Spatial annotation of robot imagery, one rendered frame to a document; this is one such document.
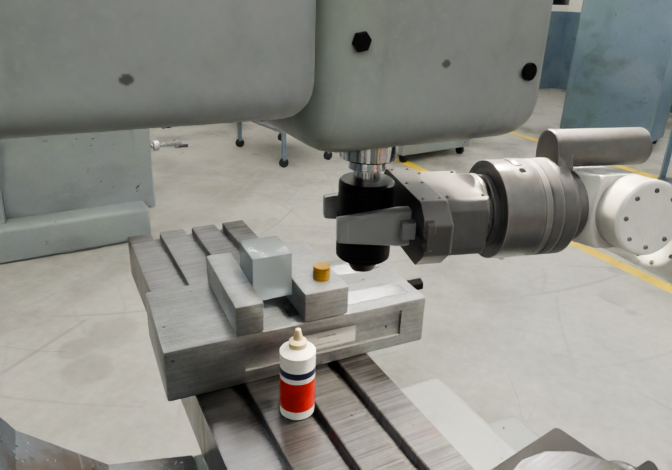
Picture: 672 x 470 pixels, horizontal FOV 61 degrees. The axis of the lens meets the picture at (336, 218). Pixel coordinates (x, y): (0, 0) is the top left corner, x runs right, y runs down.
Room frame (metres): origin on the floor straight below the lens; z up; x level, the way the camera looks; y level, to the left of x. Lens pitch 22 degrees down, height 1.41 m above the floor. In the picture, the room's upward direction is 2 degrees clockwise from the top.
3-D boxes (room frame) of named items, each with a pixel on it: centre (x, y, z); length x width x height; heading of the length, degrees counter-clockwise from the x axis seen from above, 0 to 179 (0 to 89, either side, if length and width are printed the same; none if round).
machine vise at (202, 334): (0.68, 0.06, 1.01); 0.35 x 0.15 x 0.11; 116
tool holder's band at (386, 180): (0.45, -0.02, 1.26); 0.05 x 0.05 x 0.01
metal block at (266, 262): (0.67, 0.09, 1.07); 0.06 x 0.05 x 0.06; 26
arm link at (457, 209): (0.47, -0.11, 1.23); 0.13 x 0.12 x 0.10; 13
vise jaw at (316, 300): (0.69, 0.04, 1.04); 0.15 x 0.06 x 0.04; 26
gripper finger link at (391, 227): (0.42, -0.03, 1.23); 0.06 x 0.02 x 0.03; 103
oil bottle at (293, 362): (0.53, 0.04, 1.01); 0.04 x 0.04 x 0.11
